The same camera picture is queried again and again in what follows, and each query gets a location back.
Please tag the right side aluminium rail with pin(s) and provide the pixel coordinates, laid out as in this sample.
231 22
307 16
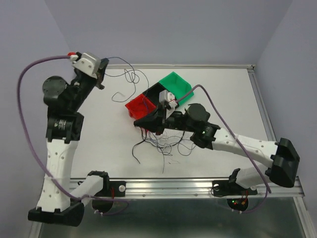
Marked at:
267 116

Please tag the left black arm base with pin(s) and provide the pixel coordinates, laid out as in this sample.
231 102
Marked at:
106 208

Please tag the front aluminium rail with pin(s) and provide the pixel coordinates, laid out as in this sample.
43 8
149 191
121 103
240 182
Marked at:
175 188

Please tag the red plastic bin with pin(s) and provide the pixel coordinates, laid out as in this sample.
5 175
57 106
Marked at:
140 107

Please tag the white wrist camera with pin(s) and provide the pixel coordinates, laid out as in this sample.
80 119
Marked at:
168 102
86 63

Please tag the back aluminium rail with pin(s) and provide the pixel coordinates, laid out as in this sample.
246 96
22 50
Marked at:
177 66

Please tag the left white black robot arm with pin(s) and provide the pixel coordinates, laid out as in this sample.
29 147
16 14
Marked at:
56 204

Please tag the black plastic bin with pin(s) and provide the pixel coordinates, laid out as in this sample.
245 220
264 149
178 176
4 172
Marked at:
153 93

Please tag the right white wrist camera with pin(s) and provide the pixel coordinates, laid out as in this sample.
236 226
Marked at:
168 102

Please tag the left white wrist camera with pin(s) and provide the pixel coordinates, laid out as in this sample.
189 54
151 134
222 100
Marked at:
86 63

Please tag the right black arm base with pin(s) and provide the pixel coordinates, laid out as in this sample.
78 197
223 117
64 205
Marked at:
223 188

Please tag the aluminium rail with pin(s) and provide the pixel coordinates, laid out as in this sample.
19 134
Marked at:
175 188
177 66
267 116

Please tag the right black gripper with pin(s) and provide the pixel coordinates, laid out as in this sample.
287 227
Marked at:
156 123

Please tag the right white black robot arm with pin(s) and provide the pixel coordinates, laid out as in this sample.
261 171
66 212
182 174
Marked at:
213 137

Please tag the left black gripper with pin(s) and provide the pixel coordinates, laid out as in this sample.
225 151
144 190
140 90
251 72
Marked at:
104 61

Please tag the green plastic bin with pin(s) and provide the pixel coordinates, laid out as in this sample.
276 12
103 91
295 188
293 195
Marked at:
176 85

